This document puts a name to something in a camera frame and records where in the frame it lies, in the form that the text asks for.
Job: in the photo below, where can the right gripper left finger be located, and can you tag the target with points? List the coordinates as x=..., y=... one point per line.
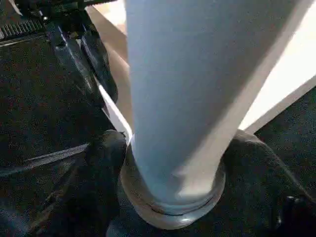
x=93, y=177

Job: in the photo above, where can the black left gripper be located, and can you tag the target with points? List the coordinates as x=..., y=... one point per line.
x=61, y=14

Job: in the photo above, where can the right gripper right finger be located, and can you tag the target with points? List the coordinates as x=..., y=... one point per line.
x=266, y=192

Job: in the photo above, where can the white plastic table leg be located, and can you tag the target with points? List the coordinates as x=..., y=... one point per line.
x=177, y=86

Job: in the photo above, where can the white plastic table top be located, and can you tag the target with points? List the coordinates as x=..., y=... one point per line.
x=284, y=81

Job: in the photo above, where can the black mat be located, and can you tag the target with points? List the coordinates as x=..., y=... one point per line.
x=37, y=111

